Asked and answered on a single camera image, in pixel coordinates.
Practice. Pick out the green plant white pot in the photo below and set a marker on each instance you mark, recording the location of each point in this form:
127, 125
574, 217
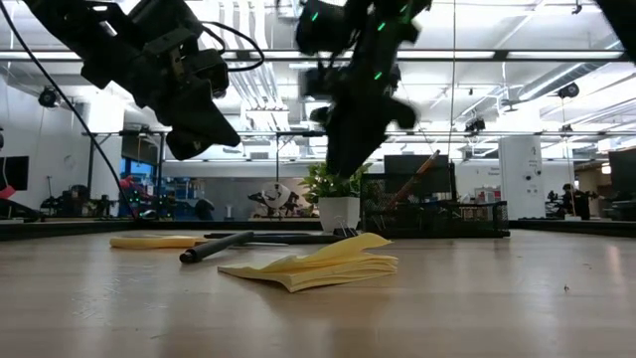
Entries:
338, 214

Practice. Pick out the red black background robot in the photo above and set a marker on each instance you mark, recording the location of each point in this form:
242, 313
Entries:
136, 196

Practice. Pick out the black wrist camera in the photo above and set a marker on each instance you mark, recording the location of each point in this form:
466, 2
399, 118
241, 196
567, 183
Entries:
164, 20
323, 25

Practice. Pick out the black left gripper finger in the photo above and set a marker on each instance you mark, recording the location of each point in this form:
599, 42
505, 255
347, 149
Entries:
199, 112
186, 146

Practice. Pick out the black binder clip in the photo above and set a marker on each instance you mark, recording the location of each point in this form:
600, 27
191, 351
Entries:
348, 231

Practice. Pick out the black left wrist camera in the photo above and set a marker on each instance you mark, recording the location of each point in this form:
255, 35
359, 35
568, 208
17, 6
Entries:
164, 20

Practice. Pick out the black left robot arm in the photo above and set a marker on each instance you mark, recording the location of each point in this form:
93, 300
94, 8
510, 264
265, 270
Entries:
69, 25

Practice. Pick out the black marker pen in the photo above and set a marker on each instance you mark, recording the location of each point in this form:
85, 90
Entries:
213, 248

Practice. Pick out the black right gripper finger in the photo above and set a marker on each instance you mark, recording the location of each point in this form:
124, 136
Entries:
340, 146
370, 136

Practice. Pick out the yellow sticky notes pad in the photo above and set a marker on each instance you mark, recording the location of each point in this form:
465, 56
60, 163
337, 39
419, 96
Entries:
323, 273

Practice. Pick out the dark monitor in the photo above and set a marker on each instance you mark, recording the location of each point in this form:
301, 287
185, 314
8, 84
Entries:
623, 174

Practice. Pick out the black table frame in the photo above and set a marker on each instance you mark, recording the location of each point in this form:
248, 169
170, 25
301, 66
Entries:
74, 230

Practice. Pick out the black background frame stand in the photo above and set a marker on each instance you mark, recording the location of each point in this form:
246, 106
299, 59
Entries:
313, 133

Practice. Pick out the white pillar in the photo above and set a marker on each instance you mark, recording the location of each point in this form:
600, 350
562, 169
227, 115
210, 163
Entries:
522, 179

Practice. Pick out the person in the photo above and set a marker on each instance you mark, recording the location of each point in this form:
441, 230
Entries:
575, 201

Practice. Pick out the black overhead light bar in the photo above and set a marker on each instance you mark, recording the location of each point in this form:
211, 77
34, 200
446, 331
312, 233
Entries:
502, 55

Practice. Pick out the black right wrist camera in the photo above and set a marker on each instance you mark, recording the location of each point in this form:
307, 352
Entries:
323, 25

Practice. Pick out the black mesh desk organizer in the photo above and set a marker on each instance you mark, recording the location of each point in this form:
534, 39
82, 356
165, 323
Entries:
477, 219

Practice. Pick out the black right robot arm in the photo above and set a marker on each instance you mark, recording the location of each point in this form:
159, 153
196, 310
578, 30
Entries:
367, 12

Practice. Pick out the black background robot arm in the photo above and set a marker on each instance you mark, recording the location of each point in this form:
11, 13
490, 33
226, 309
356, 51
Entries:
74, 201

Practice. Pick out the black ceiling camera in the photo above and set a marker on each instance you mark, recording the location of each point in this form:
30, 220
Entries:
568, 90
48, 97
476, 125

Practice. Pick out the black monitor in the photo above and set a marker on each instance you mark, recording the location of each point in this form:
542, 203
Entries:
15, 173

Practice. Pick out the white round background robot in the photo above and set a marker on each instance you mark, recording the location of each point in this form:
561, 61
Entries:
275, 196

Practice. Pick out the orange wooden pencil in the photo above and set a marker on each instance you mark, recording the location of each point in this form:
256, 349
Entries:
412, 184

